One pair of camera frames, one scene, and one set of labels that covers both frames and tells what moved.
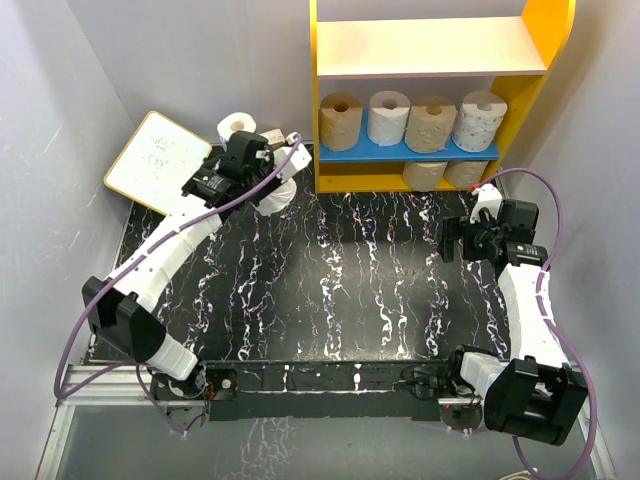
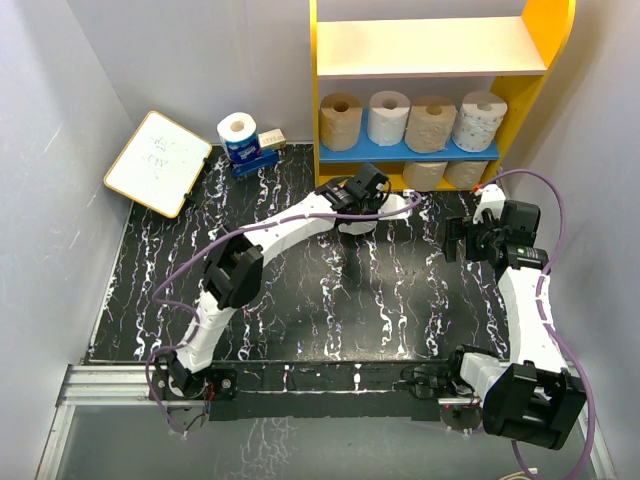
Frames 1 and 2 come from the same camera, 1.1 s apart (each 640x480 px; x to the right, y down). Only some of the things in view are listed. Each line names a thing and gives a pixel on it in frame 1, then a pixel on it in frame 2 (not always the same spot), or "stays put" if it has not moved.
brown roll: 430,123 stays put
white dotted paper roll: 480,117 stays put
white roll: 232,122 stays put
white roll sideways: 279,199 to 356,228
